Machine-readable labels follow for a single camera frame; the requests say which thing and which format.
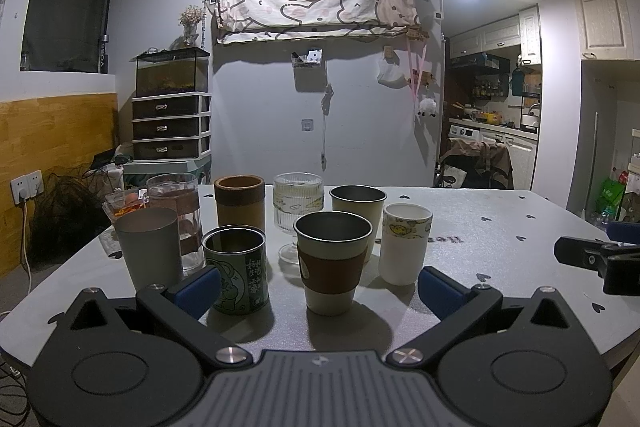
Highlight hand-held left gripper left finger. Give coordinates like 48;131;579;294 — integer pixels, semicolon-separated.
49;266;253;367

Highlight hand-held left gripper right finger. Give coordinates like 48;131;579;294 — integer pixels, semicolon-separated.
384;265;590;367

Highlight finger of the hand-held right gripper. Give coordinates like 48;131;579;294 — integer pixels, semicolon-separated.
554;236;640;296
606;221;640;245

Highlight green printed tin cup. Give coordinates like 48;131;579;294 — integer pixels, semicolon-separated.
202;225;269;314

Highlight white cup with printed band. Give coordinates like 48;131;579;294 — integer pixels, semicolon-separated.
378;202;434;286

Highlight grey plastic cup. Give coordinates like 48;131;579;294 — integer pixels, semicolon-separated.
115;207;182;293

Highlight brown bamboo cup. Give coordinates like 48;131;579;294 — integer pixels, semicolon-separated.
213;175;266;234

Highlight cream cup with brown sleeve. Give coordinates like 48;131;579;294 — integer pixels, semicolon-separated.
293;211;374;317

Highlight cream cup with dark inside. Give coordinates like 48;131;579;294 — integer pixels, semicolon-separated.
329;185;389;264

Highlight green plastic bag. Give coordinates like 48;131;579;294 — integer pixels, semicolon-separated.
596;176;627;214

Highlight mop pole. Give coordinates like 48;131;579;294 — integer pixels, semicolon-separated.
581;111;601;219

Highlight clear glass with brown sleeve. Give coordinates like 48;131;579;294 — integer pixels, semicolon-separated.
146;173;205;272

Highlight clear container with orange contents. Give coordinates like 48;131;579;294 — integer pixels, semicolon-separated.
102;188;151;228

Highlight teal storage box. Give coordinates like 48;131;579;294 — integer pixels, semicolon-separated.
122;156;214;188

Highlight chair with brown cloth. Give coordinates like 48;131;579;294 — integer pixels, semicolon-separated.
439;138;515;190

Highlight ribbed glass goblet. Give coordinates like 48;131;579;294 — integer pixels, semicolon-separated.
273;171;326;264

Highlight black mesh net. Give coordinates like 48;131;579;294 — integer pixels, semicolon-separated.
29;173;110;254

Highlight white washing machine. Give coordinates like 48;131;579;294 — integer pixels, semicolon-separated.
448;124;484;154

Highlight white three-drawer unit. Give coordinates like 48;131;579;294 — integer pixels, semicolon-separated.
131;91;214;161

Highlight glass fish tank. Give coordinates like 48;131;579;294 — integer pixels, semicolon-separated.
134;47;211;99

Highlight white plastic bag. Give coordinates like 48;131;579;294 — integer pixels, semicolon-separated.
377;56;409;87

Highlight pink hanging sticks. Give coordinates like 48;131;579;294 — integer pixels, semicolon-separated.
407;44;429;98

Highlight vase of dried flowers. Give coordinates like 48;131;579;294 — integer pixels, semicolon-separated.
178;5;207;48

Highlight cartoon printed cloth cover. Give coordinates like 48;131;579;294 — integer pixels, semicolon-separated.
211;0;422;46

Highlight white power cable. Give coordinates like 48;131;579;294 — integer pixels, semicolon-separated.
0;201;35;315

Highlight white wall outlet pair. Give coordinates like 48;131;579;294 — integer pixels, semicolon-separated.
10;170;45;206

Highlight hanging cable with plug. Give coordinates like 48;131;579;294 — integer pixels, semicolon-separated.
319;82;335;168

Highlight white kitchen wall cabinets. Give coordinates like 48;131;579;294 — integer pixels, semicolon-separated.
448;4;544;66

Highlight clear wall holder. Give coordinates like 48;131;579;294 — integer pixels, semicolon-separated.
291;48;324;69

